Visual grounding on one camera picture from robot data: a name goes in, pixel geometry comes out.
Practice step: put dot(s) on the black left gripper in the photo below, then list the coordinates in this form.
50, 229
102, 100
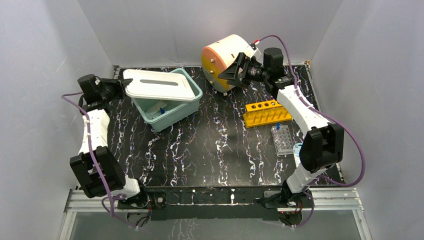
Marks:
110, 88

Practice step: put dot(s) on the blue correction tape package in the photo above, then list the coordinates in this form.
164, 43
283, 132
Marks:
296, 153

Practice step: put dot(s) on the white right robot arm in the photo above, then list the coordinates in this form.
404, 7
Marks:
323, 141

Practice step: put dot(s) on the aluminium table frame rail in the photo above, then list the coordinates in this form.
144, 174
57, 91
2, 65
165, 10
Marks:
325, 198

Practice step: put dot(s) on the round drawer cabinet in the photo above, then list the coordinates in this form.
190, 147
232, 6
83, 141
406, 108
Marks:
218, 56

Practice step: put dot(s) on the clear acrylic tube rack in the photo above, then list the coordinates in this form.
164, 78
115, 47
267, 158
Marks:
283, 142

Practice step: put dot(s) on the teal plastic bin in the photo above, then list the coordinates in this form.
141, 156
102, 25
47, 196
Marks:
174, 111

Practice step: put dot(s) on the yellow test tube rack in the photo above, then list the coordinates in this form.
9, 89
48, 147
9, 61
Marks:
265, 113

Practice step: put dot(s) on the white sachet packet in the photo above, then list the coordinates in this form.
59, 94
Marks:
154, 111

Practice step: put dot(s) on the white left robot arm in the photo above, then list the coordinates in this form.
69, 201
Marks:
95, 167

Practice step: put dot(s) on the white bin lid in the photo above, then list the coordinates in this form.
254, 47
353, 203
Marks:
157, 85

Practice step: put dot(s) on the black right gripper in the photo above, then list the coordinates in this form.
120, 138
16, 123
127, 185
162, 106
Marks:
231, 72

